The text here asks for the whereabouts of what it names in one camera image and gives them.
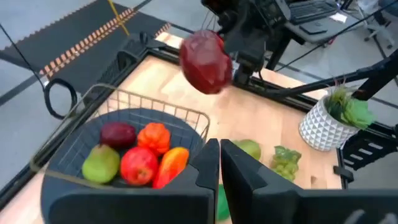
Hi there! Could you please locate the white patterned plant pot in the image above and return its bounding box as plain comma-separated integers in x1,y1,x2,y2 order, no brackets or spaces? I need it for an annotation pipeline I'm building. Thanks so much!
298,95,361,152

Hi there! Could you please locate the white chair base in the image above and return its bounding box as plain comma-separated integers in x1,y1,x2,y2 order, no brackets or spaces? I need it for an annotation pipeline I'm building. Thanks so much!
363,12,398,50

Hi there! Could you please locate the dark red apple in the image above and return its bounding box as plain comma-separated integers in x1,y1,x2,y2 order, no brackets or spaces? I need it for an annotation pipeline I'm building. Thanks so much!
178,29,233,95

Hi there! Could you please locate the orange bumpy pepper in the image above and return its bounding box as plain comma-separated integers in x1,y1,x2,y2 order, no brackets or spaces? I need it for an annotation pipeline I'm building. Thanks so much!
136,122,172,156

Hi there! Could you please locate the black keyboard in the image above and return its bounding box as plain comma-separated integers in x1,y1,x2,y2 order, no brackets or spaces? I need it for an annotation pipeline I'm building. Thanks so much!
289,0,340,26

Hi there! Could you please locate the round green lime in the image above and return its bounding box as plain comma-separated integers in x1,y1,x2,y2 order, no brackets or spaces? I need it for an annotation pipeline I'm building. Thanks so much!
216,183,231,222

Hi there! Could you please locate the black hanging cable with loop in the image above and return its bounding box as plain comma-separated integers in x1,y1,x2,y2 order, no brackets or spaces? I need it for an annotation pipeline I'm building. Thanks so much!
0,23,78,121

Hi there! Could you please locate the green artificial succulent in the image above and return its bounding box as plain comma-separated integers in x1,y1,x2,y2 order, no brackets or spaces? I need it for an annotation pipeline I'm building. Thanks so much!
323,77,377,130

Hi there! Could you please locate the round dark blue placemat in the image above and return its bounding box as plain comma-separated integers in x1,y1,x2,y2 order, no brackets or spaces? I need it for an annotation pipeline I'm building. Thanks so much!
40,107,215,224

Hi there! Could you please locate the light green pear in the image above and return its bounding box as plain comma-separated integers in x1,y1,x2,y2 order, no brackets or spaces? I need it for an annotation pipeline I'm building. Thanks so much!
81,143,121,184

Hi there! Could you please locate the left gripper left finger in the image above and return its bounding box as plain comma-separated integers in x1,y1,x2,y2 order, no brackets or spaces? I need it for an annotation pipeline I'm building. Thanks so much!
49,138,220,224

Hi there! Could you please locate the brownish green pear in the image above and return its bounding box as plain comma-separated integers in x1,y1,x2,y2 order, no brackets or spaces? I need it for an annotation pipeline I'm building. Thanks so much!
233,139,262,161

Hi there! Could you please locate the grey desk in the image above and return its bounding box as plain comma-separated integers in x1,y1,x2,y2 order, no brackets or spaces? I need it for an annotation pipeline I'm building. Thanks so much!
284,0,398,44

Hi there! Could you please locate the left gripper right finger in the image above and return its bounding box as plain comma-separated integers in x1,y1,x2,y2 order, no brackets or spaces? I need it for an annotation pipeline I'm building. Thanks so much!
220,139,398,224

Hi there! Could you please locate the bright red apple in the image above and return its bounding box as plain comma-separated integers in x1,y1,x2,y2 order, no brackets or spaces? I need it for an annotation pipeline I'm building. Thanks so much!
119,146,160,187

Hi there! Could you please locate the green grape bunch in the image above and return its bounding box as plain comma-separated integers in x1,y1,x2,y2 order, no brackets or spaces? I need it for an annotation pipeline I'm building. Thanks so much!
269,145,302,183

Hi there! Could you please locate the black hazard-striped floor mat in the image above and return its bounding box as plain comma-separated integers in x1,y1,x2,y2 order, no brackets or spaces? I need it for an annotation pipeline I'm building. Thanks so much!
0,0,172,94

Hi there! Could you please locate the red orange mango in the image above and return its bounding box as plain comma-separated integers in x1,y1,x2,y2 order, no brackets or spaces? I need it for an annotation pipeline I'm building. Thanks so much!
151,146,190,190

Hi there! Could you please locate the dark maroon fruit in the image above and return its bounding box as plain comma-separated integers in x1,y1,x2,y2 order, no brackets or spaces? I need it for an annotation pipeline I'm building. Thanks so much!
99,121,137,150

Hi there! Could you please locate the yellow hanging cable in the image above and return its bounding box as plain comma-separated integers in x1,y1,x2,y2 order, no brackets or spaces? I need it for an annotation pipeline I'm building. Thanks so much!
107,0,131,37

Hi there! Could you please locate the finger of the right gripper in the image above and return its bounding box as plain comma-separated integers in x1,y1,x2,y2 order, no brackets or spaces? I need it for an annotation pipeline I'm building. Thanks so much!
222,29,249,68

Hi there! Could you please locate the copper wire basket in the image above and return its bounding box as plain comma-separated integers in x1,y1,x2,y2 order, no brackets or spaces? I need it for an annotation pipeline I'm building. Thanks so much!
29,83,211,190

